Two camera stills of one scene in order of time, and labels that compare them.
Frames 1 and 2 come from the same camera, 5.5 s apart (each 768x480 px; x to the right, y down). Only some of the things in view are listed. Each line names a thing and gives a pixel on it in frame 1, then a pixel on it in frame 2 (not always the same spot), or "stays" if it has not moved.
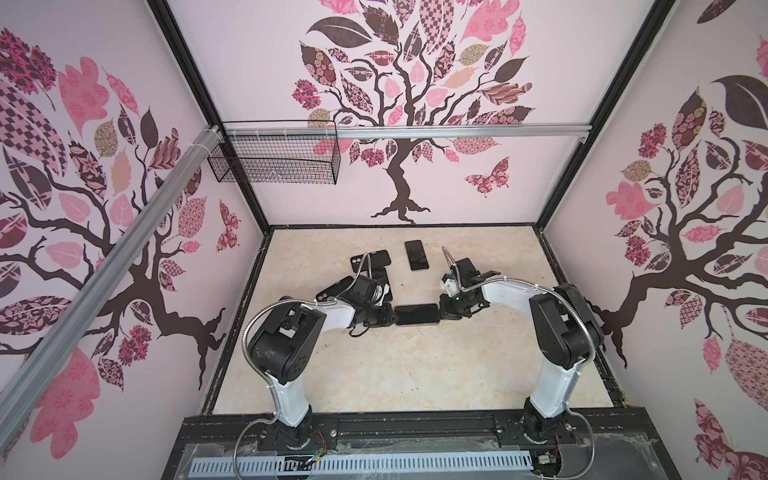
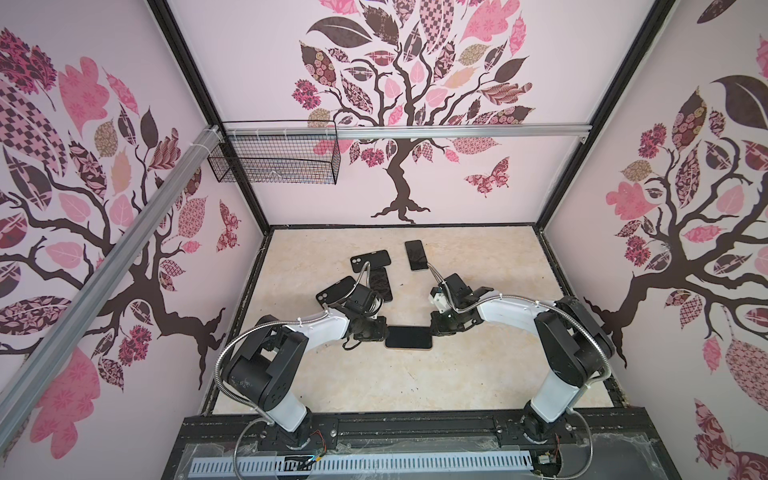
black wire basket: [296, 160] stays
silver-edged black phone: [416, 255] stays
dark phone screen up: [380, 276] stays
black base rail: [609, 446] stays
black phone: [417, 314] to [409, 337]
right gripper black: [444, 313] to [436, 328]
